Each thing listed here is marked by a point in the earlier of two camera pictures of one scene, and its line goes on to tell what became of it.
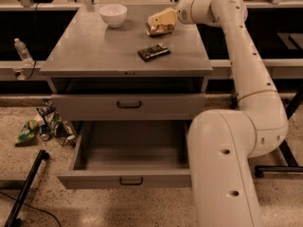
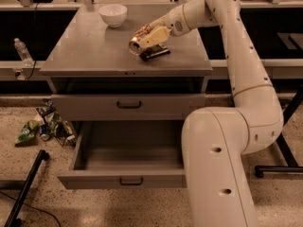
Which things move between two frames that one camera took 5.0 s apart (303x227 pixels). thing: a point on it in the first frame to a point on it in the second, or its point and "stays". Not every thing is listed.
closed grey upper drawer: (129, 107) stays
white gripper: (183, 14) to (173, 23)
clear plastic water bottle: (24, 52) stays
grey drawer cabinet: (133, 78) stays
